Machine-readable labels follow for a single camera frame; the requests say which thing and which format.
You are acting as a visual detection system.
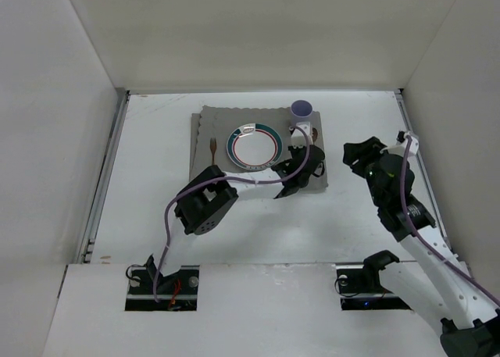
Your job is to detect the brown wooden spoon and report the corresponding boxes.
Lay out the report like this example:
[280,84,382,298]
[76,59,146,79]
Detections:
[311,127,319,145]

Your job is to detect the lilac plastic cup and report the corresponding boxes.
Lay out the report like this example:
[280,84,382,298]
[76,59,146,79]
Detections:
[290,100,313,126]

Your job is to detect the white plate with green rim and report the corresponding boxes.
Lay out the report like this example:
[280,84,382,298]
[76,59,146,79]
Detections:
[226,123,284,171]

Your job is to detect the grey cloth placemat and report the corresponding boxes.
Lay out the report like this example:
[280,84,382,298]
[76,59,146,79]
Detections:
[190,106,327,192]

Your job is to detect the brown wooden fork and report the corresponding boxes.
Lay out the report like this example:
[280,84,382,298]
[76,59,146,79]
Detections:
[209,137,217,166]

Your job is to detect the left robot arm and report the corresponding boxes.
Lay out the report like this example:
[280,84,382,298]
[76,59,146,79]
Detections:
[145,145,325,296]

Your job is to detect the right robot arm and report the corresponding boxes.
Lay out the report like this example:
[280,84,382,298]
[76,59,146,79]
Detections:
[343,132,499,356]

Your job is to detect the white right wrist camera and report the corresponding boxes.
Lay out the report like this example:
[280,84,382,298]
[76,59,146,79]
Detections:
[380,130,420,157]

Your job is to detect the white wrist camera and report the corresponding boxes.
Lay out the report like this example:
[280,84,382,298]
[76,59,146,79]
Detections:
[380,130,420,157]
[289,118,313,148]

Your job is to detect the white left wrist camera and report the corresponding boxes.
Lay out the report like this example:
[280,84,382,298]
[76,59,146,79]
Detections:
[289,118,313,148]

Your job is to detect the right aluminium frame rail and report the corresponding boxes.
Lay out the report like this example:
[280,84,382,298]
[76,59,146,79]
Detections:
[394,88,455,252]

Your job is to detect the aluminium frame rail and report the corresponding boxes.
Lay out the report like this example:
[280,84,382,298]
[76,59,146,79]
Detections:
[394,88,455,252]
[73,87,130,264]

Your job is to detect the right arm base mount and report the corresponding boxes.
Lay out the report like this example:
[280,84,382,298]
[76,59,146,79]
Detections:
[334,265,410,311]

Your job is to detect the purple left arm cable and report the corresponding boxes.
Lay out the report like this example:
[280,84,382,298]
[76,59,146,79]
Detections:
[152,125,313,303]

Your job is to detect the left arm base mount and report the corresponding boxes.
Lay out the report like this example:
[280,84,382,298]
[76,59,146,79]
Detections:
[124,265,200,312]

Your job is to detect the left aluminium frame rail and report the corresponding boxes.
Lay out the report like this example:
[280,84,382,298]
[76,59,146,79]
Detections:
[73,87,130,264]

